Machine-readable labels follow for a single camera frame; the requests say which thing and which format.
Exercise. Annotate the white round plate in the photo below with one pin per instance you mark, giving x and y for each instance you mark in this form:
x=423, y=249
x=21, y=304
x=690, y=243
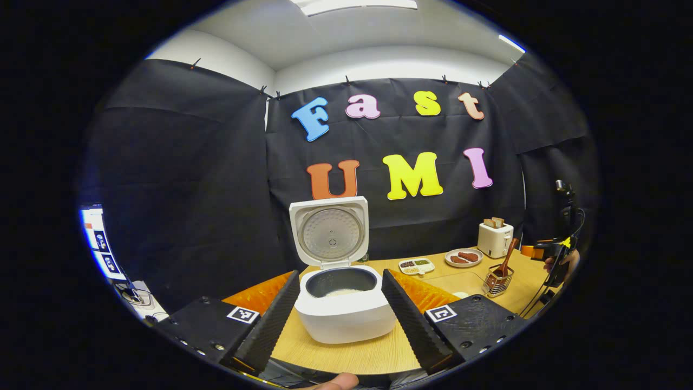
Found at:
x=464, y=264

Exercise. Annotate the computer monitor screen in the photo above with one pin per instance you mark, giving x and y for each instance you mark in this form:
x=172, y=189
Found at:
x=100, y=244

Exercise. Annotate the white side table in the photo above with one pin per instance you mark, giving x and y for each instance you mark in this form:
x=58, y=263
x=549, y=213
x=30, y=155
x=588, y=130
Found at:
x=146, y=303

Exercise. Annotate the brown wooden spoon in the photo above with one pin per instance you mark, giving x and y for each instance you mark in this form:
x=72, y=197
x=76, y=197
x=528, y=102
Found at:
x=507, y=260

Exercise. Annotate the clear plastic rice box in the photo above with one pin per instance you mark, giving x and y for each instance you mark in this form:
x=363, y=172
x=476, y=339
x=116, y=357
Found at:
x=455, y=281

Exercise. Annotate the white rice cooker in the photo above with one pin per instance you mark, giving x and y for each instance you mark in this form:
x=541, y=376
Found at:
x=341, y=319

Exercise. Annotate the white toaster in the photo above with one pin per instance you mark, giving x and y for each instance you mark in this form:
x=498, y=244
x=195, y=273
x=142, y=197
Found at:
x=494, y=244

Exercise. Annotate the white divided grain tray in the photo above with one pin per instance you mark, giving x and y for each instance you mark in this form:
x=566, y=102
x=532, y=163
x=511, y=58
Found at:
x=417, y=266

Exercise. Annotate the small black box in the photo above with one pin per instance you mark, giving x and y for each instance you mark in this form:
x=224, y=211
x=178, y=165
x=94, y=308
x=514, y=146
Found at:
x=548, y=297

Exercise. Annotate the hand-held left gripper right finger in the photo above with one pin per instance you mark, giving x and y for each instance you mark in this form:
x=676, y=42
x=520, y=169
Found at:
x=414, y=325

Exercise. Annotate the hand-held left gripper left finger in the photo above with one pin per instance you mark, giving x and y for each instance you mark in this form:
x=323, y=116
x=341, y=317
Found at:
x=270, y=325

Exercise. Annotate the black backdrop cloth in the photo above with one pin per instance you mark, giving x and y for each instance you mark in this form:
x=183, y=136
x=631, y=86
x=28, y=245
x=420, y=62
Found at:
x=189, y=189

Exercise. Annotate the large ceiling light panel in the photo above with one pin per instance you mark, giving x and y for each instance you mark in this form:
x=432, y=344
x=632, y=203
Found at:
x=352, y=5

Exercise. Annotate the brown toast slices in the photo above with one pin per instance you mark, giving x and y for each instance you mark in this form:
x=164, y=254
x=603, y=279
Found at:
x=494, y=222

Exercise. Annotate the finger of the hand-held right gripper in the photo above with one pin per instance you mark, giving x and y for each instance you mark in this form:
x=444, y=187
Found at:
x=544, y=250

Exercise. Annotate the small ceiling light panel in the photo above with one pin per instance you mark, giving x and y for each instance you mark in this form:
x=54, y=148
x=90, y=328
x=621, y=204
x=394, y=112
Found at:
x=511, y=43

